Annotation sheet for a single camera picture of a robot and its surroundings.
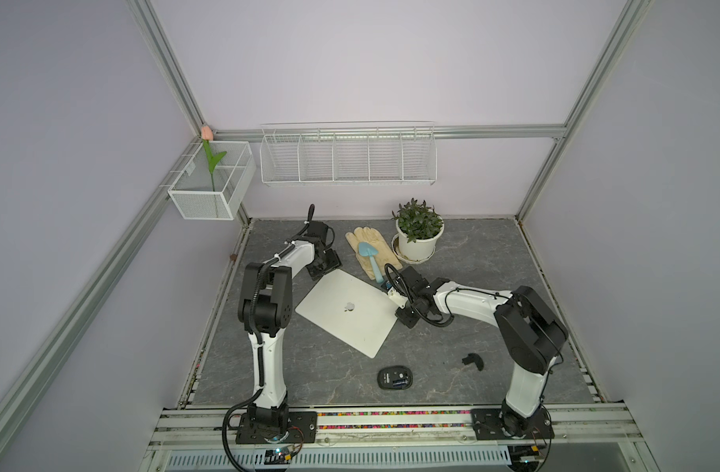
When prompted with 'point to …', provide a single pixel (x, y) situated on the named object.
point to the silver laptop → (355, 311)
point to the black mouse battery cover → (474, 358)
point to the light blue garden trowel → (369, 249)
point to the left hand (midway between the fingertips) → (335, 268)
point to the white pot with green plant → (418, 227)
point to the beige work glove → (386, 257)
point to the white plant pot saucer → (402, 257)
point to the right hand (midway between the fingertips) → (403, 310)
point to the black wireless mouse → (395, 378)
